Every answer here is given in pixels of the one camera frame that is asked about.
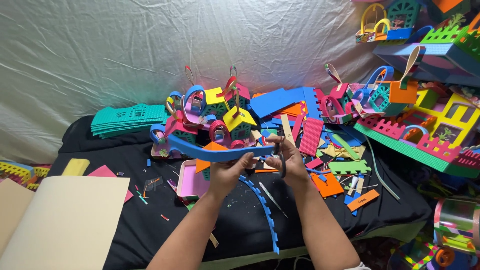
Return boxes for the person's left hand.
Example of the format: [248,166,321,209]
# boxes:
[207,152,260,198]

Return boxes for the person's right hand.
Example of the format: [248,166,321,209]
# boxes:
[264,135,310,188]

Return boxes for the black scissors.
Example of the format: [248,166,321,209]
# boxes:
[275,142,288,179]

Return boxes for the curved blue foam strip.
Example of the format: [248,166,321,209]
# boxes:
[166,133,277,163]

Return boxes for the orange foam triangle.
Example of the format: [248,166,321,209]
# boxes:
[194,141,230,174]

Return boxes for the pink foam tray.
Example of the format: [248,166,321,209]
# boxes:
[175,159,211,202]

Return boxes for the pink textured foam rectangle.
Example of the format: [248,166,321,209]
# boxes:
[299,117,325,158]

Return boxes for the orange foam square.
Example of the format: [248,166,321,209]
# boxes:
[310,171,345,199]

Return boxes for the silver glitter strip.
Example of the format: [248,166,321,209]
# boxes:
[258,181,289,219]

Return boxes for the beige foam strip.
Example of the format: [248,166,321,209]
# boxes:
[280,113,296,148]

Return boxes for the black cloth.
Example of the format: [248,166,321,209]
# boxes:
[47,114,433,270]

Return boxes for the blue toothed foam strip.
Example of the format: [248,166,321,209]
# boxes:
[238,175,280,255]

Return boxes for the green puzzle-edged foam piece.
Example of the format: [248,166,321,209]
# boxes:
[328,159,372,176]

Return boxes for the heap of small foam houses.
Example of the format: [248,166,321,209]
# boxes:
[149,65,260,161]

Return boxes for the heap of blue foam sheets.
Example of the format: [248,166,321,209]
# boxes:
[249,86,320,130]

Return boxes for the clear plastic scrap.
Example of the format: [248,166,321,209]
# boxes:
[143,176,164,193]

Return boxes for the orange foam label strip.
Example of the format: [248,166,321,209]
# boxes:
[346,188,380,213]

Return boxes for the long green foam strip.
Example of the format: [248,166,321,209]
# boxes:
[365,136,401,200]

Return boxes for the cluster of foam baskets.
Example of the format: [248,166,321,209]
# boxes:
[320,45,421,125]

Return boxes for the stack of teal foam sheets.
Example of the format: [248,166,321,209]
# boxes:
[90,103,172,140]

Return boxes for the pink foam sheet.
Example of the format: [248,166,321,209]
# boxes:
[86,164,134,203]

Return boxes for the yellow foam block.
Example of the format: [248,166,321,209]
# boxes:
[61,158,91,177]

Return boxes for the large foam house, green base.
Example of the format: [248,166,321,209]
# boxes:
[353,85,480,179]

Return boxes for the large cream foam sheet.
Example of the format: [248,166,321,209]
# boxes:
[0,175,131,270]

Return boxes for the colourful wheeled foam toy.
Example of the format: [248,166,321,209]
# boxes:
[387,239,480,270]

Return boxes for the shiny foil cylinder lantern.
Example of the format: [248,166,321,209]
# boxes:
[433,198,480,256]

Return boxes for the heap of large foam crafts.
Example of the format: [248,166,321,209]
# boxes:
[354,0,480,88]

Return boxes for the yellow foam fence pieces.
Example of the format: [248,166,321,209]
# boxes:
[0,160,52,191]

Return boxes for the tan foam sheet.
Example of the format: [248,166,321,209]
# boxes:
[0,178,37,257]

